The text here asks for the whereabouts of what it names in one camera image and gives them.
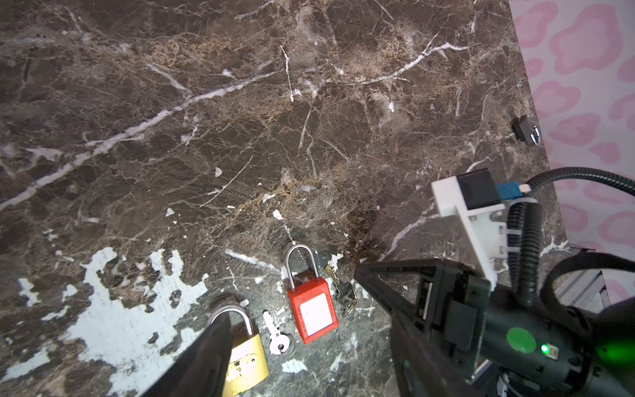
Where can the silver brass-lock key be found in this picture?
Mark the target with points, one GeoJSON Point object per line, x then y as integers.
{"type": "Point", "coordinates": [280, 342]}

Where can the red safety padlock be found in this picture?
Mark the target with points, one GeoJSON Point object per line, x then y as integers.
{"type": "Point", "coordinates": [311, 302]}

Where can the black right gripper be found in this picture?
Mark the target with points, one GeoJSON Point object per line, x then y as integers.
{"type": "Point", "coordinates": [445, 298]}

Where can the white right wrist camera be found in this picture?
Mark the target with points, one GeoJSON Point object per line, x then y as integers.
{"type": "Point", "coordinates": [475, 199]}

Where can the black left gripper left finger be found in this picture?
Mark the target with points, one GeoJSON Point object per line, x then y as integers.
{"type": "Point", "coordinates": [202, 367]}

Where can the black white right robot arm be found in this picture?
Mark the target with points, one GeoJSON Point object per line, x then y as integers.
{"type": "Point", "coordinates": [562, 350]}

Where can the silver red-lock key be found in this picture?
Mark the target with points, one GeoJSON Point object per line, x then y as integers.
{"type": "Point", "coordinates": [345, 292]}

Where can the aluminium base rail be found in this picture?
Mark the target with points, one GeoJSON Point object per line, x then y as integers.
{"type": "Point", "coordinates": [585, 290]}

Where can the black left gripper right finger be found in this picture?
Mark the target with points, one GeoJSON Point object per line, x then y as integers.
{"type": "Point", "coordinates": [420, 369]}

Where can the brass padlock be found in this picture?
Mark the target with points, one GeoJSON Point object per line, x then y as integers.
{"type": "Point", "coordinates": [247, 366]}

